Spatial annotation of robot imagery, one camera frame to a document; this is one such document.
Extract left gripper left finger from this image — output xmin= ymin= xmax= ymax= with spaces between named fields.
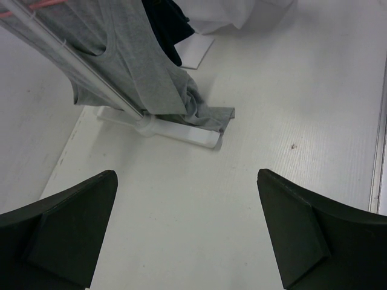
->
xmin=1 ymin=170 xmax=118 ymax=289

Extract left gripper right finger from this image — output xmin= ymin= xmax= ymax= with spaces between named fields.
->
xmin=257 ymin=169 xmax=386 ymax=289

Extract white shirt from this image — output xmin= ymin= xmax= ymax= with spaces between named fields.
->
xmin=175 ymin=1 xmax=297 ymax=69

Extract white clothes rack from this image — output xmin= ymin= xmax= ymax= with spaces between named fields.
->
xmin=1 ymin=1 xmax=221 ymax=149

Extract grey hanging garment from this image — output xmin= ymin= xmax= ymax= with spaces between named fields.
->
xmin=0 ymin=0 xmax=236 ymax=137

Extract pink hangers on rack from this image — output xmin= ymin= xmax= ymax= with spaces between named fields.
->
xmin=1 ymin=0 xmax=67 ymax=18

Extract dark blue hanging garment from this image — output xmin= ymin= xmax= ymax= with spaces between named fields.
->
xmin=142 ymin=0 xmax=195 ymax=66

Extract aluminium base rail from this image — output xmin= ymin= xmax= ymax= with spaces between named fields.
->
xmin=368 ymin=62 xmax=386 ymax=214

